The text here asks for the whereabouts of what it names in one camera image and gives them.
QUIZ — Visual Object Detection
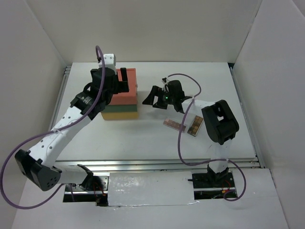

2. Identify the salmon top drawer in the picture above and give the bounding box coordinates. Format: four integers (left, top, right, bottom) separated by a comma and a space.
135, 69, 138, 103

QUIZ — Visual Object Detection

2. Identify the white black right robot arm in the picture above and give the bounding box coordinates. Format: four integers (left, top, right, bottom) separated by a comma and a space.
142, 78, 239, 187

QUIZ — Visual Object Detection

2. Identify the white foil-edged cover plate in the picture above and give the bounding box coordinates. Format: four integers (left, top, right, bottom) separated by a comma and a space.
108, 171, 195, 207

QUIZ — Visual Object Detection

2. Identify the long pink eyeshadow palette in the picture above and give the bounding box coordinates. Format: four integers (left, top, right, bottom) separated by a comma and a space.
163, 118, 186, 133

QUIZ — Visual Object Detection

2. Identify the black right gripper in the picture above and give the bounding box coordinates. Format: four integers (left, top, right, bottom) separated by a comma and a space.
143, 85, 176, 109

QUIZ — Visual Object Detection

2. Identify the aluminium front rail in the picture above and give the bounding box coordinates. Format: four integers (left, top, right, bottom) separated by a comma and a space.
54, 157, 265, 172

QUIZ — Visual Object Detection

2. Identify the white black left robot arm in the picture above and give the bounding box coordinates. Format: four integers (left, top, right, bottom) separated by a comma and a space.
15, 68, 129, 191

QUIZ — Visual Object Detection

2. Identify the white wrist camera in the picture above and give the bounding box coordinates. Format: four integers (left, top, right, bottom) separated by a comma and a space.
98, 53, 116, 71
162, 77, 169, 92

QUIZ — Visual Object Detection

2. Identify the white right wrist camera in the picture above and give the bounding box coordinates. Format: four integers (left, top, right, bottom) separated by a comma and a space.
162, 77, 169, 92

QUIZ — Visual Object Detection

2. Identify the aluminium left side rail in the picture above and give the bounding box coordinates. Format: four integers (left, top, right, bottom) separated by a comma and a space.
49, 65, 71, 130

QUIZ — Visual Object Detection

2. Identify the green drawer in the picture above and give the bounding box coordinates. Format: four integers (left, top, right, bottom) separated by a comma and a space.
102, 104, 138, 113

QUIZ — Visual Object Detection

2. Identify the three-tier drawer organizer frame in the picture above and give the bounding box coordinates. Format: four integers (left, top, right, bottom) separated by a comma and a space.
109, 68, 137, 105

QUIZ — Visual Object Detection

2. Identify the yellow bottom drawer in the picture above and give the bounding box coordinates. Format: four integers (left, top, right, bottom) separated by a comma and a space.
101, 112, 139, 121

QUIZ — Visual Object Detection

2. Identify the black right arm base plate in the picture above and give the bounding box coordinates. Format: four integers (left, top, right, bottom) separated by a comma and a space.
190, 172, 235, 189

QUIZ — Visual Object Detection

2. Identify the aluminium right side rail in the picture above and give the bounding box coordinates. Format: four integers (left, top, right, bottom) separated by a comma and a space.
228, 63, 266, 168

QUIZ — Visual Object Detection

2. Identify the aluminium rail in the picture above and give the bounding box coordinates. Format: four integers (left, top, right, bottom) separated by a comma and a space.
54, 157, 265, 172
49, 65, 71, 130
228, 63, 266, 168

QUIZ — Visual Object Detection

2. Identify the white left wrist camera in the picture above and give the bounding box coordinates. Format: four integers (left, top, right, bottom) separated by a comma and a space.
98, 53, 116, 71

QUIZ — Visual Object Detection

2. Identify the brown gold eyeshadow palette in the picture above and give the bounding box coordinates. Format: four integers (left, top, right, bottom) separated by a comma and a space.
187, 115, 203, 137

